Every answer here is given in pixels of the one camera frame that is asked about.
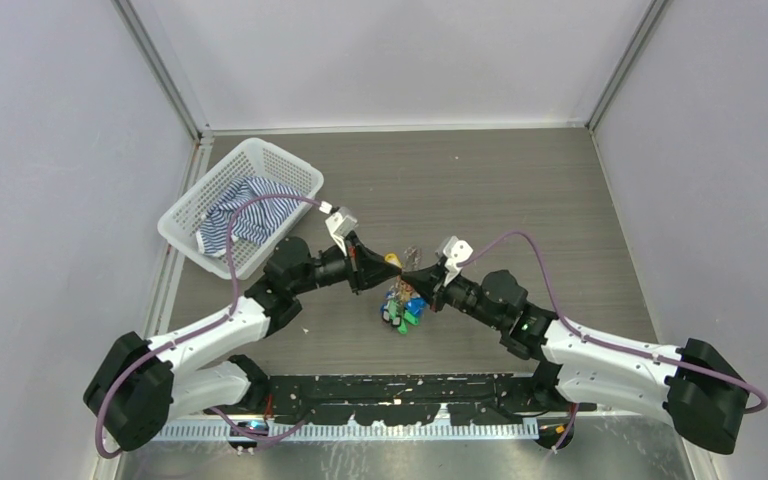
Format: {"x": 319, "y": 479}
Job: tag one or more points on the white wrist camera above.
{"x": 453, "y": 251}
{"x": 340, "y": 223}

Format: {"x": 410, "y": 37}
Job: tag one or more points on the blue white striped cloth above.
{"x": 253, "y": 207}

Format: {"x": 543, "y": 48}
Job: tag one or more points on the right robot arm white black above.
{"x": 691, "y": 388}

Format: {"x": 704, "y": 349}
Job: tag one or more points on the large metal keyring with rings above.
{"x": 410, "y": 260}

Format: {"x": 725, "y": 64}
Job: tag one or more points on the white perforated plastic basket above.
{"x": 251, "y": 157}

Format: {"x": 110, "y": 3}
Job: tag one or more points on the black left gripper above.
{"x": 366, "y": 269}

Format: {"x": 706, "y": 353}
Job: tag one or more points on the yellow key tag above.
{"x": 393, "y": 259}

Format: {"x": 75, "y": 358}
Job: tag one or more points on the green key tag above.
{"x": 394, "y": 314}

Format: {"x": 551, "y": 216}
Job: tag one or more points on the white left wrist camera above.
{"x": 340, "y": 223}

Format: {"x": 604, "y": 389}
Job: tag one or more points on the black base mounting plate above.
{"x": 396, "y": 400}

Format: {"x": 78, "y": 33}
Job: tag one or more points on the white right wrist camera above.
{"x": 453, "y": 251}

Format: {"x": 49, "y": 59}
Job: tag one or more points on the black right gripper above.
{"x": 429, "y": 280}

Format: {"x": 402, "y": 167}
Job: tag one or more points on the blue key tag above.
{"x": 416, "y": 306}

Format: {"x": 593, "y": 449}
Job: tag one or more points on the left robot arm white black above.
{"x": 143, "y": 383}

